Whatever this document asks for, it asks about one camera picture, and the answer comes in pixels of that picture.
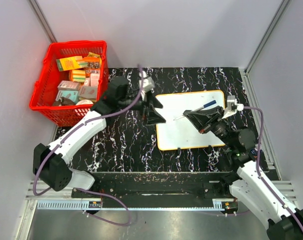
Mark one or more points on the red plastic shopping basket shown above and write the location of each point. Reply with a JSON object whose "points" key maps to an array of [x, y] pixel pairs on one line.
{"points": [[46, 87]]}

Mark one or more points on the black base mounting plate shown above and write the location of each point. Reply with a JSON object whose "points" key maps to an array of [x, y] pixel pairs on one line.
{"points": [[160, 190]]}

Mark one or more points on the striped yellow orange sponge pack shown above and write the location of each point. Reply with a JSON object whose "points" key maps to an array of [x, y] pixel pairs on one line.
{"points": [[78, 76]]}

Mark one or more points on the brown pink box in basket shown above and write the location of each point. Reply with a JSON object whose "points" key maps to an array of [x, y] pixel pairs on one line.
{"points": [[88, 93]]}

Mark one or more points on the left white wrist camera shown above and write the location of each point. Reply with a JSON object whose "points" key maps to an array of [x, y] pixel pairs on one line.
{"points": [[146, 83]]}

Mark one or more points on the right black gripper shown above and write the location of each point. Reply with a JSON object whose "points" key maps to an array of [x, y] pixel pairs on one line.
{"points": [[201, 120]]}

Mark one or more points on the white round lid in basket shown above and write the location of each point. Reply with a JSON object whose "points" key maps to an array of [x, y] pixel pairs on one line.
{"points": [[84, 102]]}

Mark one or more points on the teal box in basket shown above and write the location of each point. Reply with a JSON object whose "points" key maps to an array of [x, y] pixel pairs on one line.
{"points": [[68, 94]]}

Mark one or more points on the pink white box in basket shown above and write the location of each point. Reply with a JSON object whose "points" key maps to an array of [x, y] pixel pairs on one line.
{"points": [[94, 79]]}

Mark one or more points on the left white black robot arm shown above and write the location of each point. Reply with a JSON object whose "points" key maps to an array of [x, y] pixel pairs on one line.
{"points": [[50, 162]]}

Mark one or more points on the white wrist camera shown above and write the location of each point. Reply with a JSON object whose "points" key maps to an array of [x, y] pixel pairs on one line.
{"points": [[146, 83], [231, 106]]}

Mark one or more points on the white marker pen blue cap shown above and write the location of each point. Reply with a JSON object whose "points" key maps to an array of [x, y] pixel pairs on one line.
{"points": [[213, 102]]}

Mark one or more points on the white board with orange frame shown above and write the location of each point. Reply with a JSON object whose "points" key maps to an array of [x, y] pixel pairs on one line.
{"points": [[181, 134]]}

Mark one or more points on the yellow green box in basket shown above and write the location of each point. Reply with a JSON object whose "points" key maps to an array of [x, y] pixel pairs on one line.
{"points": [[69, 63]]}

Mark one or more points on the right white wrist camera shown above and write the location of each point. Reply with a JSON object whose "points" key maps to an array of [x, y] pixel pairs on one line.
{"points": [[231, 106]]}

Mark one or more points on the small blue orange bottle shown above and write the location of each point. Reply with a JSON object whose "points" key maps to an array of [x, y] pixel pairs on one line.
{"points": [[254, 152]]}

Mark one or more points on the orange snack packet in basket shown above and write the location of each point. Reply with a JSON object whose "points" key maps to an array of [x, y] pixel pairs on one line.
{"points": [[93, 60]]}

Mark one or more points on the grey pink box in basket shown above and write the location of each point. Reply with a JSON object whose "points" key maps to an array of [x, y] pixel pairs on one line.
{"points": [[66, 85]]}

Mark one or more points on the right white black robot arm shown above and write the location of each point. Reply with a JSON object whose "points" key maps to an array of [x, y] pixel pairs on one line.
{"points": [[247, 182]]}

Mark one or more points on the grey slotted cable duct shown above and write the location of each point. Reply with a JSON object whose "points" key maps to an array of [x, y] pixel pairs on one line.
{"points": [[82, 205]]}

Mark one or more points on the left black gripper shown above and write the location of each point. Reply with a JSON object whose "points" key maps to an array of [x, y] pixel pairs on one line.
{"points": [[152, 116]]}

